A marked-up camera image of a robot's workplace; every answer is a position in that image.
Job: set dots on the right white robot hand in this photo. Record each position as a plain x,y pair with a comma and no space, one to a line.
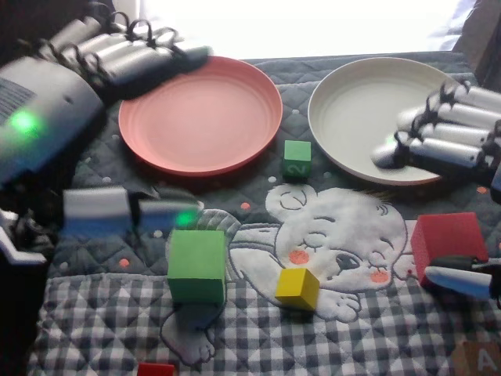
450,149

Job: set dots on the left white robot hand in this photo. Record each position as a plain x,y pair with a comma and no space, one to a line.
47,109

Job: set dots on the large green cube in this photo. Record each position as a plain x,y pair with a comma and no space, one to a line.
195,258

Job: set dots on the blurry red object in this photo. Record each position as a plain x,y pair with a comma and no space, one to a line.
446,239

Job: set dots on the white plate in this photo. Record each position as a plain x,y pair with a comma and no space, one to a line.
352,109

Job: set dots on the small green number cube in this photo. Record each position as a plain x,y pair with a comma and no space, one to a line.
296,158

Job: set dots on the pink plate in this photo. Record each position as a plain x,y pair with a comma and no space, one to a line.
203,117

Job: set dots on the yellow cube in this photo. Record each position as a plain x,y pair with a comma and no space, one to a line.
295,288

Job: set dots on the small red cube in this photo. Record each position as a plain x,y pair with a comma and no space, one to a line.
156,370

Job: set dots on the brown board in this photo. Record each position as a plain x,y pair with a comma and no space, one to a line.
479,39

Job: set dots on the wooden letter block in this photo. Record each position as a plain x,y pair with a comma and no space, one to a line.
479,360

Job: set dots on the grey bear print quilt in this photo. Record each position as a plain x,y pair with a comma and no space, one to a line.
274,340

